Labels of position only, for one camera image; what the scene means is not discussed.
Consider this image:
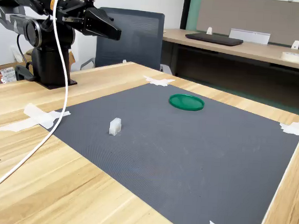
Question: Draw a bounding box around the brown labelled package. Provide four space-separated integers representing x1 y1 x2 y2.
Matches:
0 64 18 85

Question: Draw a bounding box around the black laptop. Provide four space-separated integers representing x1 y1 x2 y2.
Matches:
184 31 245 48

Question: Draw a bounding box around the white crumpled paper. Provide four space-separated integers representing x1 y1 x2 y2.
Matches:
8 44 25 63

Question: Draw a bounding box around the black cable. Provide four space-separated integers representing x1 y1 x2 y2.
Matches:
14 35 34 68

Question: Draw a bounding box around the round green lid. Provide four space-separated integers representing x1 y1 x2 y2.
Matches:
167 93 206 113

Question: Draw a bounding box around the white tape roll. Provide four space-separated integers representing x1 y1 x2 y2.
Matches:
281 51 299 63

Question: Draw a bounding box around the black table clamp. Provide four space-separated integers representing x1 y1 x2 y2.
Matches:
14 65 38 82

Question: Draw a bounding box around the dark grey office chair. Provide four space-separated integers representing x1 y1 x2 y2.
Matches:
79 6 178 77

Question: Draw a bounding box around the white camera cable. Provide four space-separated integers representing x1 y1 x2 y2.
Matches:
0 0 82 206

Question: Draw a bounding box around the grey partition panel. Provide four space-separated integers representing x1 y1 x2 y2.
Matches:
179 0 299 51

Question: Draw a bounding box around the dark grey mat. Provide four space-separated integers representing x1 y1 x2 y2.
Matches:
36 75 299 224

